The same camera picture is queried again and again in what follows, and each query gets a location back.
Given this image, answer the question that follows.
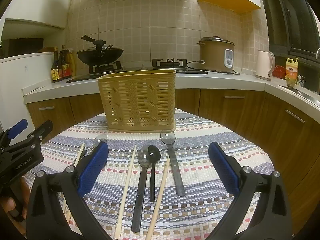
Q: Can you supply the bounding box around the wooden chopstick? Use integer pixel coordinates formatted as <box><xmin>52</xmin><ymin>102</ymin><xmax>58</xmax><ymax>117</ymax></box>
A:
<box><xmin>114</xmin><ymin>145</ymin><xmax>137</xmax><ymax>240</ymax></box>
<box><xmin>62</xmin><ymin>143</ymin><xmax>85</xmax><ymax>224</ymax></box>
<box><xmin>145</xmin><ymin>157</ymin><xmax>170</xmax><ymax>240</ymax></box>

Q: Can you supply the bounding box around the black gas stove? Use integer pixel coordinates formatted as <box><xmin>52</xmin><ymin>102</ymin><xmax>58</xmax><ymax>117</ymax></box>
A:
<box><xmin>66</xmin><ymin>59</ymin><xmax>208</xmax><ymax>83</ymax></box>

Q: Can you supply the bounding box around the yellow oil bottle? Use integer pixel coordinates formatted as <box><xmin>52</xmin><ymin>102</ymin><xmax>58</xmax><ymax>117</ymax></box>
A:
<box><xmin>68</xmin><ymin>48</ymin><xmax>76</xmax><ymax>76</ymax></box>

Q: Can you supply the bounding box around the striped woven tablecloth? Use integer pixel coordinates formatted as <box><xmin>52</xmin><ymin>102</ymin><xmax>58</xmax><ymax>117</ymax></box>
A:
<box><xmin>25</xmin><ymin>109</ymin><xmax>274</xmax><ymax>239</ymax></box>

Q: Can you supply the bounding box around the brown rice cooker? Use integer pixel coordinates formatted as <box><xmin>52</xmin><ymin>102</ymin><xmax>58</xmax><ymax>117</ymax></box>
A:
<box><xmin>197</xmin><ymin>36</ymin><xmax>235</xmax><ymax>73</ymax></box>

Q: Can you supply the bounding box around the black wok with lid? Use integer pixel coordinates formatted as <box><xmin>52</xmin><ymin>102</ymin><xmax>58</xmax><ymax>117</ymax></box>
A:
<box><xmin>77</xmin><ymin>35</ymin><xmax>124</xmax><ymax>66</ymax></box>

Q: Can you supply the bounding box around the person's left hand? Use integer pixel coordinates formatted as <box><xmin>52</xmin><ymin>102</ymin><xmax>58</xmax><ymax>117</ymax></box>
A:
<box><xmin>1</xmin><ymin>177</ymin><xmax>30</xmax><ymax>219</ymax></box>

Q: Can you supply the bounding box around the tan plastic utensil basket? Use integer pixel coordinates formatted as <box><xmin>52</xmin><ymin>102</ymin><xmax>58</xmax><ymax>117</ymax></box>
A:
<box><xmin>98</xmin><ymin>69</ymin><xmax>176</xmax><ymax>133</ymax></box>

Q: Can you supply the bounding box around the white refrigerator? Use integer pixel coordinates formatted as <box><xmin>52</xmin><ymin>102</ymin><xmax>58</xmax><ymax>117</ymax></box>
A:
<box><xmin>0</xmin><ymin>52</ymin><xmax>54</xmax><ymax>144</ymax></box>

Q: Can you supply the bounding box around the red label sauce bottle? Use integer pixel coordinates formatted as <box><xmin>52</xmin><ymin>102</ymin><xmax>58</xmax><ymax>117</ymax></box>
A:
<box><xmin>60</xmin><ymin>44</ymin><xmax>72</xmax><ymax>79</ymax></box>

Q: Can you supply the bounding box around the dark kitchen window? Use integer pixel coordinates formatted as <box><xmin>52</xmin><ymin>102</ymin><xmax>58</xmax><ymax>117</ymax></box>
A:
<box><xmin>263</xmin><ymin>0</ymin><xmax>319</xmax><ymax>94</ymax></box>

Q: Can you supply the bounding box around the black rice cooker cable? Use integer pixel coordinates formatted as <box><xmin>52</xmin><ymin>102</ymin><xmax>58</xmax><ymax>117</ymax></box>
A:
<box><xmin>186</xmin><ymin>60</ymin><xmax>241</xmax><ymax>75</ymax></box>

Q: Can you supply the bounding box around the yellow detergent bottle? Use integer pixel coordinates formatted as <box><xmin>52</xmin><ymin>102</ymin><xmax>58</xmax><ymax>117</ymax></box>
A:
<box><xmin>285</xmin><ymin>57</ymin><xmax>299</xmax><ymax>88</ymax></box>

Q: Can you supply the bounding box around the black handled clear spoon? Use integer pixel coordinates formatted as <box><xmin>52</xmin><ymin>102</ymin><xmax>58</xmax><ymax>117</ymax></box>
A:
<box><xmin>131</xmin><ymin>146</ymin><xmax>151</xmax><ymax>232</ymax></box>

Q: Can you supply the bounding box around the red container by kettle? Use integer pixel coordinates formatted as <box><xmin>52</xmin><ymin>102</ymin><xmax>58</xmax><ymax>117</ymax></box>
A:
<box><xmin>272</xmin><ymin>64</ymin><xmax>286</xmax><ymax>80</ymax></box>

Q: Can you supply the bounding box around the steel sink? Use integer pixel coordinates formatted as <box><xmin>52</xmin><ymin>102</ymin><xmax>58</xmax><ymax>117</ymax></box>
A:
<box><xmin>281</xmin><ymin>86</ymin><xmax>320</xmax><ymax>107</ymax></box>

